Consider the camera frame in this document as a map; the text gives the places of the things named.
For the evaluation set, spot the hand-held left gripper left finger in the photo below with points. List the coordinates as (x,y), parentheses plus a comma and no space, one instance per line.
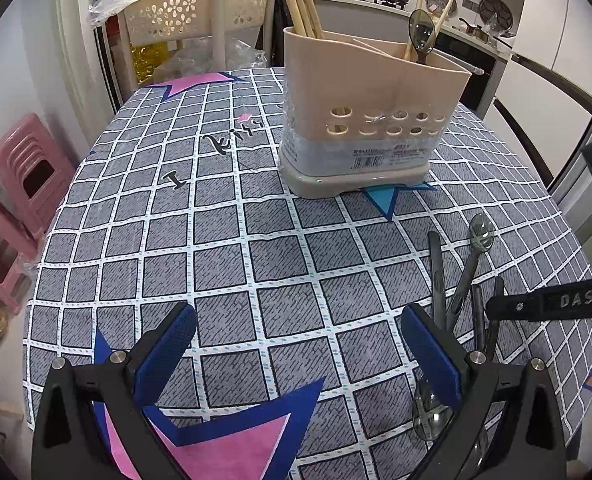
(168,350)

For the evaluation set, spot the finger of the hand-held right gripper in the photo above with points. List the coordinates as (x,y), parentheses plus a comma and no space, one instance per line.
(550,305)

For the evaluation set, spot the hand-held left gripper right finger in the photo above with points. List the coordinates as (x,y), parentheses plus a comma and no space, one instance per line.
(433,355)

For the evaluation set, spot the metal spoons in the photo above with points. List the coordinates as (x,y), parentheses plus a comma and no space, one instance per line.
(438,280)

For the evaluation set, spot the beige plastic utensil holder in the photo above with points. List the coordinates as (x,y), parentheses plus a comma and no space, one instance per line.
(370,120)

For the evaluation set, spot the grey checked star tablecloth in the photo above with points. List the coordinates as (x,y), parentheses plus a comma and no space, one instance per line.
(216,270)

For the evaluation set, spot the white refrigerator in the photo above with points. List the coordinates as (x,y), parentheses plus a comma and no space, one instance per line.
(550,60)

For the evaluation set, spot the black built-in oven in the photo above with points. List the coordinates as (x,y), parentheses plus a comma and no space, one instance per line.
(475,67)

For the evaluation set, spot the pink plastic stool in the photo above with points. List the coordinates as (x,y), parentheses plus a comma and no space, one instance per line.
(1,255)

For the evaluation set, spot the small steel saucepan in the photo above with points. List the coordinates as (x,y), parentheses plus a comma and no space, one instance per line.
(475,30)

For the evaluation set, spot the round metal steamer rack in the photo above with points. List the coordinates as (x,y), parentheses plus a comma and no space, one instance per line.
(495,10)

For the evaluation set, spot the stack of pink stools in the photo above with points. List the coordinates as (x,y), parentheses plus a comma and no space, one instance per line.
(31,170)

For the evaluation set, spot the shiny yellow bag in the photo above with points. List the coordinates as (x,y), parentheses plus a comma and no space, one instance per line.
(148,60)

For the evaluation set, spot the black hanging cloth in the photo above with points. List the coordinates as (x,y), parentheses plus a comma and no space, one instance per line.
(268,30)

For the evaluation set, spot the beige perforated basket cart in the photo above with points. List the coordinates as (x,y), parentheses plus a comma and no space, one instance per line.
(191,10)

